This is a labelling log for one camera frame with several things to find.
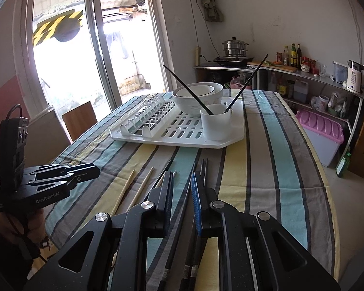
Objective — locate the beige power strip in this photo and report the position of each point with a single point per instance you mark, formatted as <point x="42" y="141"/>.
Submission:
<point x="197" y="56"/>

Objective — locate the red sauce bottle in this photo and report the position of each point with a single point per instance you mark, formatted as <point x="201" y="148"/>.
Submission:
<point x="279" y="58"/>

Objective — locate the yellow black striped sign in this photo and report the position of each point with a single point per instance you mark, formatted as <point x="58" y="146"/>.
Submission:
<point x="57" y="24"/>

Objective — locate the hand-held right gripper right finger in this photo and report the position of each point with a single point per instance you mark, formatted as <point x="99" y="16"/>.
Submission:
<point x="196" y="200"/>

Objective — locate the steel steamer pot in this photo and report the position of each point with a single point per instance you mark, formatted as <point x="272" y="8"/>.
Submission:
<point x="235" y="48"/>

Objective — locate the white cup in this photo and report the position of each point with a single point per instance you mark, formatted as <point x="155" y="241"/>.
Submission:
<point x="215" y="124"/>

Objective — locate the plastic bags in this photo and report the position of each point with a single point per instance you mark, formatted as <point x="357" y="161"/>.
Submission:
<point x="336" y="106"/>

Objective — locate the hanging clothes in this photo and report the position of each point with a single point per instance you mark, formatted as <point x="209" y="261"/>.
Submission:
<point x="118" y="45"/>

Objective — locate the grey plastic jug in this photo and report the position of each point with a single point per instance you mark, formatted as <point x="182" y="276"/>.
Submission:
<point x="300" y="92"/>

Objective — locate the long steel shelf table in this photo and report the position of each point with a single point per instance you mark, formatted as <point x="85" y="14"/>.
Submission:
<point x="330" y="81"/>

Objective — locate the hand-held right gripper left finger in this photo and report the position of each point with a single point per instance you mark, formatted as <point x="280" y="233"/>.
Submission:
<point x="165" y="194"/>

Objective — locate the pink plastic basket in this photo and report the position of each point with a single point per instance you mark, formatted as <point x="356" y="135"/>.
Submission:
<point x="236" y="85"/>

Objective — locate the white sliding glass door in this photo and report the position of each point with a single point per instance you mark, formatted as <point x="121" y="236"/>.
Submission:
<point x="94" y="36"/>

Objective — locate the striped tablecloth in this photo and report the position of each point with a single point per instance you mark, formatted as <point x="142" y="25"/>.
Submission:
<point x="276" y="163"/>

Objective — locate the wooden chair back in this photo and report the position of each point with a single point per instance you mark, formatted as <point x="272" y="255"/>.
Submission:
<point x="79" y="119"/>

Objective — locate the green bottle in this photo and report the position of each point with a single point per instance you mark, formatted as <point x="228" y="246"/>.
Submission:
<point x="342" y="165"/>

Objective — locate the white ceramic jar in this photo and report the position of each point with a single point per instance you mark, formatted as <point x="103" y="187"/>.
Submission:
<point x="305" y="67"/>

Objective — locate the white mug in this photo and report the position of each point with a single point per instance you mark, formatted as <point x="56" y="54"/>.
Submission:
<point x="324" y="103"/>

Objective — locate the clear bottle yellow cap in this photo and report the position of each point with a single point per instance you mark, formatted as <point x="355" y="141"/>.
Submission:
<point x="286" y="57"/>

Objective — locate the white plastic dish rack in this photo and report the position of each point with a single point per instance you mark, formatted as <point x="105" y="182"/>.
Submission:
<point x="182" y="127"/>

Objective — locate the dark glass bottle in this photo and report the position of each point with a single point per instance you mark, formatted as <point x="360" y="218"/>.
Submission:
<point x="299" y="56"/>

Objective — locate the oil bottle yellow label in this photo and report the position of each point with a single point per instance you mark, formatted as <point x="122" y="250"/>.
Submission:
<point x="282" y="86"/>

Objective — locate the wooden cutting board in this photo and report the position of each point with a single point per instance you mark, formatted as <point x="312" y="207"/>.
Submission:
<point x="279" y="67"/>

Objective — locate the white electric kettle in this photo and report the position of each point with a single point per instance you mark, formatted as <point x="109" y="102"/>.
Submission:
<point x="353" y="78"/>

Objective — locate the pink-lid storage box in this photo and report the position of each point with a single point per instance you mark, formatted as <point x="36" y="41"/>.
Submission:
<point x="321" y="145"/>

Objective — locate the dark bottle yellow label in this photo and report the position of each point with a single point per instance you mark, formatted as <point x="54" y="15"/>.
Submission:
<point x="293" y="56"/>

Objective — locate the black induction cooker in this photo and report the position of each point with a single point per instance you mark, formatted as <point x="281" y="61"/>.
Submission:
<point x="230" y="61"/>

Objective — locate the water filter pitcher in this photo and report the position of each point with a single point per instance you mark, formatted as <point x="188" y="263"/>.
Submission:
<point x="339" y="72"/>

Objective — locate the small white bowl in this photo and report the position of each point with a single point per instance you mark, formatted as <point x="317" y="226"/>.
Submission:
<point x="203" y="89"/>

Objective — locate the person's left hand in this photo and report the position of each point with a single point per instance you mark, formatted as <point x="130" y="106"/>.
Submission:
<point x="36" y="224"/>

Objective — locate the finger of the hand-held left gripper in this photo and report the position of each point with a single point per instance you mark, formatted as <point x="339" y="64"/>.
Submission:
<point x="63" y="168"/>
<point x="82" y="178"/>

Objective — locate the small steel shelf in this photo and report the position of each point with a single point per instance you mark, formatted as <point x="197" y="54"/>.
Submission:
<point x="224" y="67"/>

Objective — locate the drinking glass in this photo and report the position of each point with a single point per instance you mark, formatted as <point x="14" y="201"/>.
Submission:
<point x="323" y="71"/>

